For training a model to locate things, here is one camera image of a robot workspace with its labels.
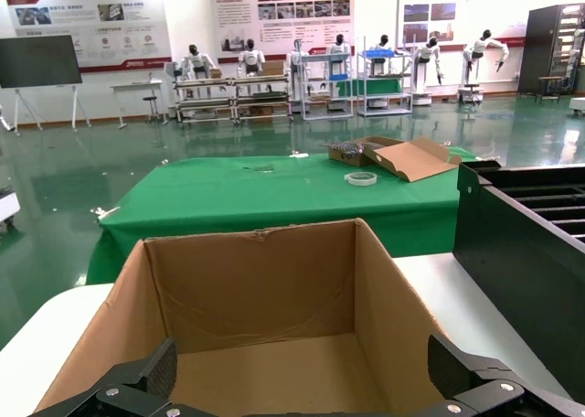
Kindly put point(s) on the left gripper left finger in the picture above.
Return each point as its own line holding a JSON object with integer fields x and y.
{"x": 137, "y": 385}

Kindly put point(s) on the metal frame workbench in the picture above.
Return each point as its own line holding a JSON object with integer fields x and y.
{"x": 260, "y": 98}
{"x": 205, "y": 101}

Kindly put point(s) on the black display board on stand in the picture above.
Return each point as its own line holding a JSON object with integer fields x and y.
{"x": 36, "y": 60}

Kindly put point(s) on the white tape roll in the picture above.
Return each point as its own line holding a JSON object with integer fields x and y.
{"x": 361, "y": 183}

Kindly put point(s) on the wall poster with round icons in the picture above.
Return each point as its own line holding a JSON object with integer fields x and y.
{"x": 114, "y": 24}

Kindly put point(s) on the black stool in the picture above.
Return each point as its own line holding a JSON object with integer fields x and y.
{"x": 150, "y": 99}

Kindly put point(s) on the flat cardboard box with flap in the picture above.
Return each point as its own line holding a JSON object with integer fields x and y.
{"x": 411, "y": 161}

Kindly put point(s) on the white desk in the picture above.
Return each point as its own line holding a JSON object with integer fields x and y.
{"x": 137, "y": 85}

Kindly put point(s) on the large brown cardboard box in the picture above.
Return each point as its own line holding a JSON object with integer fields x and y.
{"x": 256, "y": 289}

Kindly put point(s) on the white metal shelf rack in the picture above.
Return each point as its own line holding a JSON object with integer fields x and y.
{"x": 327, "y": 114}
{"x": 384, "y": 111}

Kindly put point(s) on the white wheeled cart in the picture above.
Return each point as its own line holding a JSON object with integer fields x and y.
{"x": 8, "y": 206}

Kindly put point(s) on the small brown side table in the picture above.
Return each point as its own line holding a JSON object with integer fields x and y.
{"x": 548, "y": 78}

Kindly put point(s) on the black slotted container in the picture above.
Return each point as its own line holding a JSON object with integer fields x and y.
{"x": 503, "y": 261}

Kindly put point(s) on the wall poster with photo row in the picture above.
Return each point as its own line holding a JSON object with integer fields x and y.
{"x": 237, "y": 14}

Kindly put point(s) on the green cloth covered table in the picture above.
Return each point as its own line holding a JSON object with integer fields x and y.
{"x": 228, "y": 197}

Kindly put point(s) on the wall poster with building photos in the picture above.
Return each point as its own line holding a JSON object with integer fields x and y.
{"x": 484, "y": 5}

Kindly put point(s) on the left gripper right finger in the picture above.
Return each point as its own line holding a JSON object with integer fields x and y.
{"x": 480, "y": 389}

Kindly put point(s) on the black server cabinet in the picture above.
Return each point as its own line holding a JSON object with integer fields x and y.
{"x": 539, "y": 46}

